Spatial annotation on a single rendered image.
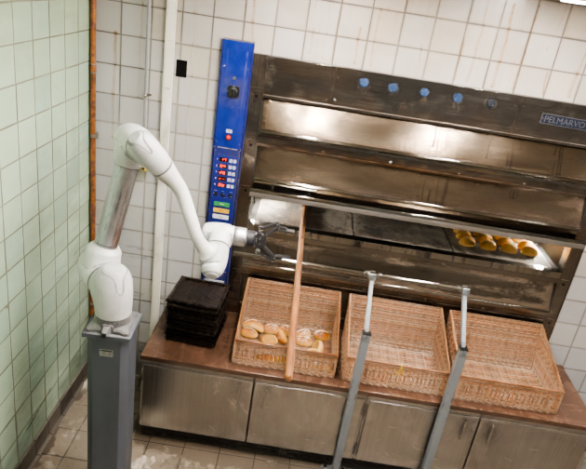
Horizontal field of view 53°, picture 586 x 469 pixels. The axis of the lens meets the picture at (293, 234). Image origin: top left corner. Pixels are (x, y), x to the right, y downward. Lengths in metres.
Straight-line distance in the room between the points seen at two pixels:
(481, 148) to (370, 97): 0.64
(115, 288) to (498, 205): 2.02
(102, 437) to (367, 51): 2.24
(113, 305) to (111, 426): 0.64
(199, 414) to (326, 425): 0.69
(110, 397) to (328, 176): 1.55
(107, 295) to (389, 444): 1.75
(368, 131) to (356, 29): 0.51
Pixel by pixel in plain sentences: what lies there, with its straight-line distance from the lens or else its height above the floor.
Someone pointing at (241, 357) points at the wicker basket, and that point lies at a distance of 3.14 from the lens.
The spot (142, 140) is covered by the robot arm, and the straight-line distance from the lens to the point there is 2.38.
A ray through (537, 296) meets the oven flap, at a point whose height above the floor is 1.01.
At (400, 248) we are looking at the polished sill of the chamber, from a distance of 3.35.
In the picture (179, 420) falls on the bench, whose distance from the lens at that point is 3.42.
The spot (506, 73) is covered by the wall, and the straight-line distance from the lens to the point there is 3.17.
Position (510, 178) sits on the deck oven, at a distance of 3.32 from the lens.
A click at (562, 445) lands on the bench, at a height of 0.43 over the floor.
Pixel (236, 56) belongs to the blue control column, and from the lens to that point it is 3.05.
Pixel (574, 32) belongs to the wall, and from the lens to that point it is 3.24.
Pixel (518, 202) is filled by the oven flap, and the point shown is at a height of 1.55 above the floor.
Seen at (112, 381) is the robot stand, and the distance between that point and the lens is 2.76.
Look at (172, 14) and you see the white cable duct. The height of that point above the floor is 2.22.
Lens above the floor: 2.49
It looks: 24 degrees down
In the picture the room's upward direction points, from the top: 9 degrees clockwise
